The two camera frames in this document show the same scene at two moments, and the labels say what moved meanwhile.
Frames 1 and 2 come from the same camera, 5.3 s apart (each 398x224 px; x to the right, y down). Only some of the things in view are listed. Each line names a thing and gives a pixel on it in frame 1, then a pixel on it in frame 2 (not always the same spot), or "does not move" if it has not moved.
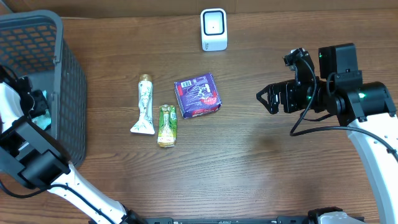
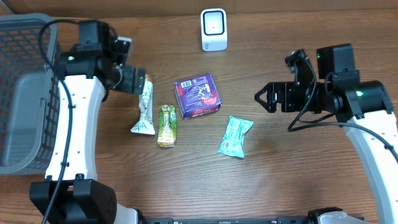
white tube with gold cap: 144,124 does not move
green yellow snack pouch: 167,126 does not move
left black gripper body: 31,101 to 137,80
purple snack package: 198,96 does not move
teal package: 41,114 to 232,143
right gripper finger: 273,95 does not move
